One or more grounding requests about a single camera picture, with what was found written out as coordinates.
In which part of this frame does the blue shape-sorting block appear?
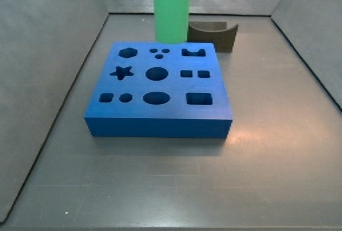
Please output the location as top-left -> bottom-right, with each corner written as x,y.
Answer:
84,42 -> 232,138

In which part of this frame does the dark grey curved holder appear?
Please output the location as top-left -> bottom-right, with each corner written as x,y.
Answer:
187,21 -> 239,53

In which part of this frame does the green oval peg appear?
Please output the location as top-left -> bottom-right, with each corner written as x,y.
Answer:
154,0 -> 190,44

